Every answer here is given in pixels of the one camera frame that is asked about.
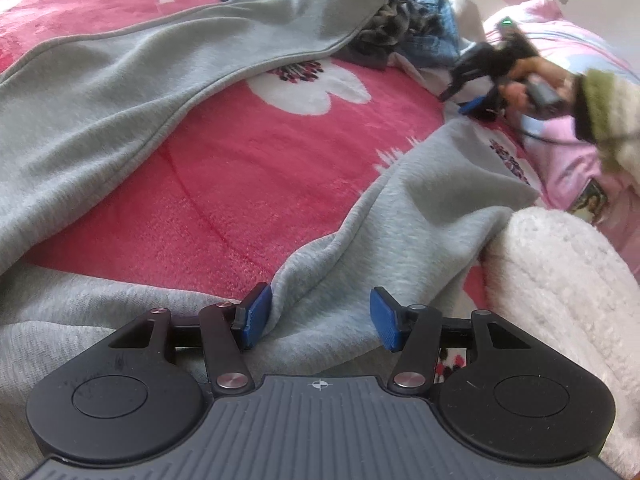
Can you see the white fluffy blanket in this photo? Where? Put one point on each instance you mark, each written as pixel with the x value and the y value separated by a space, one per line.
pixel 560 285

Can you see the person's right hand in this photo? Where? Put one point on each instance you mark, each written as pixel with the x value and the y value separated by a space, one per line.
pixel 545 67

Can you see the red floral blanket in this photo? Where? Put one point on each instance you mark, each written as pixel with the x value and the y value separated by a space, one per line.
pixel 270 170

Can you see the large dark plaid shirt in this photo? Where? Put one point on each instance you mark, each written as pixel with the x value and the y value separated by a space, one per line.
pixel 390 25

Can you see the blue denim garment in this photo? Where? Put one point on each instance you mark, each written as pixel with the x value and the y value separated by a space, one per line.
pixel 430 20

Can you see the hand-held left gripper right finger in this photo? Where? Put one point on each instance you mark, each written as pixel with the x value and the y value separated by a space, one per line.
pixel 384 317

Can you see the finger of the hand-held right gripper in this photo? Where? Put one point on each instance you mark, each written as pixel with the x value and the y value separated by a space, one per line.
pixel 475 105
pixel 457 82

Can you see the grey sweatshirt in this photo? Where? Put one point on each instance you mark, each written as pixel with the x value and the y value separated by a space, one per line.
pixel 100 105

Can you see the pink printed quilt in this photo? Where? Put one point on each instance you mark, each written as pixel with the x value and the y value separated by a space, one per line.
pixel 565 165

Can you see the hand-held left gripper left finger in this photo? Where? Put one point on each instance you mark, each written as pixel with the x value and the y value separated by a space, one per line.
pixel 255 317

